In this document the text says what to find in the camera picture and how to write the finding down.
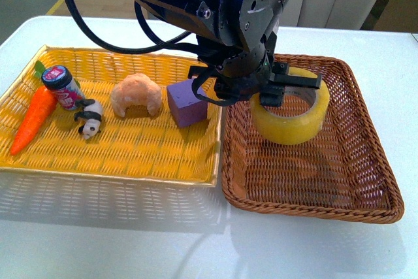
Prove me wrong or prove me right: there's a purple foam cube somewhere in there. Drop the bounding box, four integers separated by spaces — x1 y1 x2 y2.
167 79 208 128

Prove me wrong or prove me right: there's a red-label small jar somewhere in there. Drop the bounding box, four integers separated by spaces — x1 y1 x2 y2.
41 65 85 110

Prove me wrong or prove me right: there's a yellow tape roll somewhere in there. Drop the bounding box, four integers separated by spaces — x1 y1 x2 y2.
249 67 330 145

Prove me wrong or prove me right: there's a toy panda figure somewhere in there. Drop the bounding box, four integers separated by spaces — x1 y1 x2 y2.
74 99 103 140

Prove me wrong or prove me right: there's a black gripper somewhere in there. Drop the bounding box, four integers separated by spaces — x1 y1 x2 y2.
188 32 322 107

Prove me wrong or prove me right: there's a yellow wicker basket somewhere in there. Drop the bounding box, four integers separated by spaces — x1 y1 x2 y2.
1 46 222 186

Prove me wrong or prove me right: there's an orange toy carrot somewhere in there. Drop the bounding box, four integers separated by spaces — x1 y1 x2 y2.
10 60 59 156

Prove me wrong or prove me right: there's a brown wicker basket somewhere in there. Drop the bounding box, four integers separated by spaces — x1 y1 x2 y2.
221 54 404 224

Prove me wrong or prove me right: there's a black cable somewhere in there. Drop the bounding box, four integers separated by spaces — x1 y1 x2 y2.
54 0 236 107

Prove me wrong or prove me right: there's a croissant bread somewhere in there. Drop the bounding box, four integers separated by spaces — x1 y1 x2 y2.
110 73 162 118

